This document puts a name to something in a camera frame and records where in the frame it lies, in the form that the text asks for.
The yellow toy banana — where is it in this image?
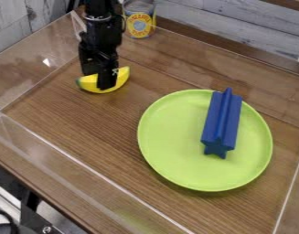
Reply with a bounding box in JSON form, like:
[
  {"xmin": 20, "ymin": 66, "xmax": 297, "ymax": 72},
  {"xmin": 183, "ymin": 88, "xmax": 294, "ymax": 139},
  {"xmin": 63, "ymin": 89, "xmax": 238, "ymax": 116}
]
[{"xmin": 76, "ymin": 66, "xmax": 131, "ymax": 94}]

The green round plate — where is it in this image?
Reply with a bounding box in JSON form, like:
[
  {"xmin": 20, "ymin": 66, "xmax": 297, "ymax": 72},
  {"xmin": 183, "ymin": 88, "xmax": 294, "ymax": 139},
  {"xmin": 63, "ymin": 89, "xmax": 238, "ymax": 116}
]
[{"xmin": 137, "ymin": 89, "xmax": 276, "ymax": 193}]

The yellow labelled tin can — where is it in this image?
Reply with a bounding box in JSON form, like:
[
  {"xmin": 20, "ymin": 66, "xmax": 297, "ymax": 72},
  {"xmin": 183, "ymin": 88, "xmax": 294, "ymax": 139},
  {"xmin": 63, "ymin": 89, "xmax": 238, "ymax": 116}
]
[{"xmin": 122, "ymin": 0, "xmax": 157, "ymax": 39}]

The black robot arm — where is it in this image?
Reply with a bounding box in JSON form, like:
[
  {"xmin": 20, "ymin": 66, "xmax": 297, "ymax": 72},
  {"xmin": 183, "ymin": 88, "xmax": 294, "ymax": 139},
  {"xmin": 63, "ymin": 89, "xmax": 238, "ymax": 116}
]
[{"xmin": 79, "ymin": 0, "xmax": 125, "ymax": 90}]

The black metal bracket with bolt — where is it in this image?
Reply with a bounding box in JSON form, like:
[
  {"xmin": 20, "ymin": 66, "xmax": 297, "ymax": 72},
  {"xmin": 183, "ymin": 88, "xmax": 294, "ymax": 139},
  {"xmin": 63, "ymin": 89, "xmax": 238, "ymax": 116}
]
[{"xmin": 20, "ymin": 204, "xmax": 63, "ymax": 234}]

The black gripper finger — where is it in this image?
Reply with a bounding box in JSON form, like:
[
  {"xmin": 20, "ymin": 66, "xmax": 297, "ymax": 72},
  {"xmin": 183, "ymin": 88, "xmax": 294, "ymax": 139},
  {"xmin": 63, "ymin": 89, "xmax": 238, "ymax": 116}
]
[
  {"xmin": 79, "ymin": 47, "xmax": 99, "ymax": 76},
  {"xmin": 96, "ymin": 60, "xmax": 119, "ymax": 90}
]

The blue foam block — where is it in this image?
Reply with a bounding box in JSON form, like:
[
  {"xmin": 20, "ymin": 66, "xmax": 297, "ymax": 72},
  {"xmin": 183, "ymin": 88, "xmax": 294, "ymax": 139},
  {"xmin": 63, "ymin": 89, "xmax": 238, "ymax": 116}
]
[{"xmin": 201, "ymin": 88, "xmax": 242, "ymax": 159}]

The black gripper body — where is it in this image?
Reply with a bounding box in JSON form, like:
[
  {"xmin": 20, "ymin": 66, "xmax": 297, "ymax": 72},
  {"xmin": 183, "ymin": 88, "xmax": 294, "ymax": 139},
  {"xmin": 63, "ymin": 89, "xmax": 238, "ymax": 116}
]
[{"xmin": 79, "ymin": 15, "xmax": 125, "ymax": 63}]

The black cable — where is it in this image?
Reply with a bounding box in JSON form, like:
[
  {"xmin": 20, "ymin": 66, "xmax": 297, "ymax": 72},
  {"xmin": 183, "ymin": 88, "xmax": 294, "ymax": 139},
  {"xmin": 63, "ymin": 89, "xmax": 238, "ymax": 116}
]
[{"xmin": 0, "ymin": 209, "xmax": 22, "ymax": 234}]

